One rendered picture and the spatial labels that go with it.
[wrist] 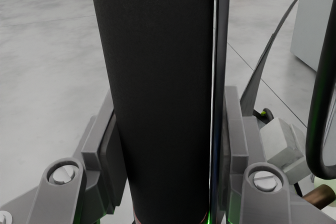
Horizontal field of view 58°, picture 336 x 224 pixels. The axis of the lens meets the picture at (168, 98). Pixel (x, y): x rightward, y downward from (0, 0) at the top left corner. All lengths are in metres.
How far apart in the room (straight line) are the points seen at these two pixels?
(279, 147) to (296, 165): 0.04
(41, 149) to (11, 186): 0.35
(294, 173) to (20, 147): 2.24
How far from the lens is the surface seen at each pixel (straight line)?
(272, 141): 0.61
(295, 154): 0.59
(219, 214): 0.43
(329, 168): 0.24
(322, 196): 0.26
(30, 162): 2.44
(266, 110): 0.71
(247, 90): 0.38
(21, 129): 2.79
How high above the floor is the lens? 1.55
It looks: 34 degrees down
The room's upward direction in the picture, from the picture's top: 4 degrees counter-clockwise
